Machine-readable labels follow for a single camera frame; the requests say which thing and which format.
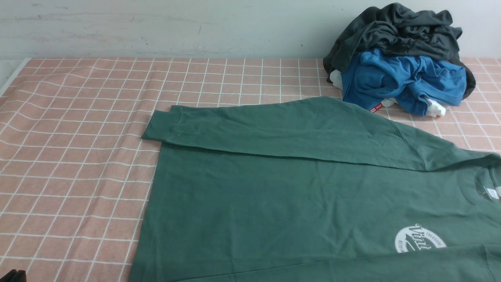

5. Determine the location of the white crumpled garment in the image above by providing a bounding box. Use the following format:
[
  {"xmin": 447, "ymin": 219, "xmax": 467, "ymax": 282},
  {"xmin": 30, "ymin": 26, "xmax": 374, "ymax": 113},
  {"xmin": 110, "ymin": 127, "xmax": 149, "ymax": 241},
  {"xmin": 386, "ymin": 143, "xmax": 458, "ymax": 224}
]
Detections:
[{"xmin": 329, "ymin": 70, "xmax": 449, "ymax": 118}]

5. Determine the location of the blue crumpled garment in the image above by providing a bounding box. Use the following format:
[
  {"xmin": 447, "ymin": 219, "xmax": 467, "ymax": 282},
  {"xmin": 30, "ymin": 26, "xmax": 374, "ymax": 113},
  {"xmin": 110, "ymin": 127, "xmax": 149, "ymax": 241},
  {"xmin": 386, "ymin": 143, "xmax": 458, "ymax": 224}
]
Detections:
[{"xmin": 341, "ymin": 49, "xmax": 466, "ymax": 116}]

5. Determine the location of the dark grey crumpled garment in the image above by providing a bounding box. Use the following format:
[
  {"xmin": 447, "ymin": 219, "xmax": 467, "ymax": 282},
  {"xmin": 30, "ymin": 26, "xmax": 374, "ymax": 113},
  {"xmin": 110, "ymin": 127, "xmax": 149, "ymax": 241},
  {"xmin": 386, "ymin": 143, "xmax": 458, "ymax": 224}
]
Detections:
[{"xmin": 323, "ymin": 2, "xmax": 476, "ymax": 99}]

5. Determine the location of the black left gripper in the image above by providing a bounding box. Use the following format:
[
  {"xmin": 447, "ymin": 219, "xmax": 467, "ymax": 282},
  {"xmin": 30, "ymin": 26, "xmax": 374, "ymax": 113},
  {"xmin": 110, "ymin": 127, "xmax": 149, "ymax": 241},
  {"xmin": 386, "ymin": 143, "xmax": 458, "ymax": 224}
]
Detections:
[{"xmin": 0, "ymin": 269, "xmax": 27, "ymax": 282}]

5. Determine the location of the green long sleeve shirt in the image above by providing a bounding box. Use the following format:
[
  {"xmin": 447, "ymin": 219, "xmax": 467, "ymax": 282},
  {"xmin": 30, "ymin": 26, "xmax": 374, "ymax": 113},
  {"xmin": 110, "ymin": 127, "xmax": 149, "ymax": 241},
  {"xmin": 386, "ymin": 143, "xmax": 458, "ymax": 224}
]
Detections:
[{"xmin": 129, "ymin": 98, "xmax": 500, "ymax": 282}]

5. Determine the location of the pink checkered tablecloth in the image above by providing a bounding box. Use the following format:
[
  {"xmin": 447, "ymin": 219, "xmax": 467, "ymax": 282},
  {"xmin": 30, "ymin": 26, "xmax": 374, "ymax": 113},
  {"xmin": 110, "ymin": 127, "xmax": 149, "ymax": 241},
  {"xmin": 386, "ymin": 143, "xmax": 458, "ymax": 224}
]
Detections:
[{"xmin": 1, "ymin": 58, "xmax": 500, "ymax": 282}]

